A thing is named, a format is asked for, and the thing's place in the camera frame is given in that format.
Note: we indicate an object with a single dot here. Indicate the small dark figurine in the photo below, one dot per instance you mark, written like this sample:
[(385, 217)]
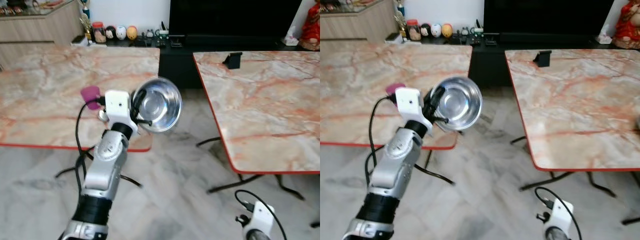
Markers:
[(461, 32), (147, 35)]

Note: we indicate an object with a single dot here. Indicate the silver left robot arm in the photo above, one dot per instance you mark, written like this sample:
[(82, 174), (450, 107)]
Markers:
[(107, 165), (395, 165)]

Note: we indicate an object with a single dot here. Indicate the yellow egg figure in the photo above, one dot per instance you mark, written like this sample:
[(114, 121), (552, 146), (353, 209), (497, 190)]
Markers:
[(132, 33), (447, 30)]

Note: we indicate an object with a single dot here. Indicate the black television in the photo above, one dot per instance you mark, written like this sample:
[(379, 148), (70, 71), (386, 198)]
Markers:
[(235, 17), (547, 16)]

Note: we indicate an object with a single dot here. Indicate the black TV cabinet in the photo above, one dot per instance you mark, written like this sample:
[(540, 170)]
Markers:
[(487, 65)]

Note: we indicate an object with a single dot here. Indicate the black egg figure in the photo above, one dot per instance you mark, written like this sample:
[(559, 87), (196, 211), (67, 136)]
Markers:
[(110, 33), (425, 31)]

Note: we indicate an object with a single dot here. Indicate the stainless steel bowl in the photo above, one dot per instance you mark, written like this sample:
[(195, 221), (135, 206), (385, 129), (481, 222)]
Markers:
[(460, 100), (162, 102)]

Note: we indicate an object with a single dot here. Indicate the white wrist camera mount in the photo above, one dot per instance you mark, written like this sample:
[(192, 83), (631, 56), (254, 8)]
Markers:
[(561, 215), (261, 217), (117, 107), (409, 105)]

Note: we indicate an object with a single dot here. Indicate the small green figurine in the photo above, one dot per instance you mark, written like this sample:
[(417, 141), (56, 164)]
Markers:
[(477, 31), (163, 33)]

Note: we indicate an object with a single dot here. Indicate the purple plastic item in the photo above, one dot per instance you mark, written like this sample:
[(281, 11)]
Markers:
[(90, 95), (394, 88)]

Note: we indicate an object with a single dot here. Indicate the small black box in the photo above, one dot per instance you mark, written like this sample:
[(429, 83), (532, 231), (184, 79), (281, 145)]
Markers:
[(177, 41), (491, 39)]

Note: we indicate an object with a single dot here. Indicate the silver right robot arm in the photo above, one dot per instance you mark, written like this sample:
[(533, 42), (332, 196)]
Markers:
[(257, 236), (556, 235)]

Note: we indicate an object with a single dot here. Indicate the light wooden cabinet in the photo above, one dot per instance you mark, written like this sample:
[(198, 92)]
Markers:
[(355, 25), (35, 30)]

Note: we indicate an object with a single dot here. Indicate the red lid glass jar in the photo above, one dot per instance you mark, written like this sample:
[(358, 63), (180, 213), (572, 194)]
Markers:
[(99, 33), (413, 31)]

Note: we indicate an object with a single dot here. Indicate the red seated figurine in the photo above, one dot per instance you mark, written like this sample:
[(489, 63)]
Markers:
[(628, 25), (311, 27)]

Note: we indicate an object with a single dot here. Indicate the marble top folding table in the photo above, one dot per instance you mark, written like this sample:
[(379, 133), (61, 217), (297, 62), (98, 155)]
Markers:
[(360, 85), (50, 90), (575, 105), (265, 105)]

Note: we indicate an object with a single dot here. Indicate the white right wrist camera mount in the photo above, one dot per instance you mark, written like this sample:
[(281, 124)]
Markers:
[(261, 217), (561, 215)]

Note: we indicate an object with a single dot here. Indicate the white egg figure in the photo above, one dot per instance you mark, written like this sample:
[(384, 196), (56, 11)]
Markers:
[(121, 33), (436, 30)]

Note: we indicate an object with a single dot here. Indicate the black phone stand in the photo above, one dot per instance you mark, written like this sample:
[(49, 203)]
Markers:
[(542, 58), (232, 60)]

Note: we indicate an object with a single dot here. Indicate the gold trophy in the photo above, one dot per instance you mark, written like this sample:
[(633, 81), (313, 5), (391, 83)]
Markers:
[(86, 22), (400, 20)]

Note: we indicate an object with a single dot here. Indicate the small white ornament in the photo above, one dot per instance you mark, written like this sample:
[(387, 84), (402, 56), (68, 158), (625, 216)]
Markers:
[(604, 37), (291, 39)]

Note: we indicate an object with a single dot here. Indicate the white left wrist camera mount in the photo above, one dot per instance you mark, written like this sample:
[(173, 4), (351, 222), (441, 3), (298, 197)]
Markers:
[(117, 107), (409, 105)]

